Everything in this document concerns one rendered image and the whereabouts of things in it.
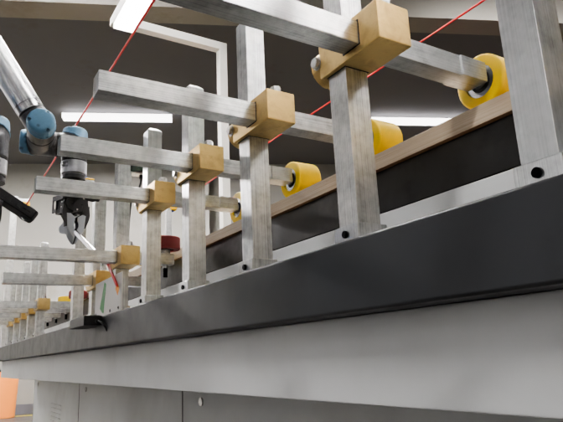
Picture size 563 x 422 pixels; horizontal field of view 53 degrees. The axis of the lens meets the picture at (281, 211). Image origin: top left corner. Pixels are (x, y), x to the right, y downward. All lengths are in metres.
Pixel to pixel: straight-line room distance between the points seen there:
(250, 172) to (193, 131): 0.30
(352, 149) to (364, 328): 0.21
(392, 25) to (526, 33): 0.20
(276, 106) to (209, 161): 0.25
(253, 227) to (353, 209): 0.25
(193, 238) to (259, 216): 0.25
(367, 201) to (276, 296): 0.18
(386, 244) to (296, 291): 0.17
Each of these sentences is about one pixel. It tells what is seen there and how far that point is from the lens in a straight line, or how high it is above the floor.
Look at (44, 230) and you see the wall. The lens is 8.45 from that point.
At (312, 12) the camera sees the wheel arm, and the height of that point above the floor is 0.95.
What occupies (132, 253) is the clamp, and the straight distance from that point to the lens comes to 1.51.
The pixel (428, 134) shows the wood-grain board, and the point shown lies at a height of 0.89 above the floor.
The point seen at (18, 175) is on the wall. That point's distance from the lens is 8.75.
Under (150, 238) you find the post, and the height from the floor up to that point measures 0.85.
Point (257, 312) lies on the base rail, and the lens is 0.80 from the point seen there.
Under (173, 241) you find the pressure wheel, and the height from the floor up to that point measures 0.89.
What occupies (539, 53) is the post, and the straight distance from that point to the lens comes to 0.53.
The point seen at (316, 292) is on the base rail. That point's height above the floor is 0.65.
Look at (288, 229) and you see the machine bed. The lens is 1.19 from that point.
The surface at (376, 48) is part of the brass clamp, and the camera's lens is 0.69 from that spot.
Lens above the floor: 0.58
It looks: 14 degrees up
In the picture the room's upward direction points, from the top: 3 degrees counter-clockwise
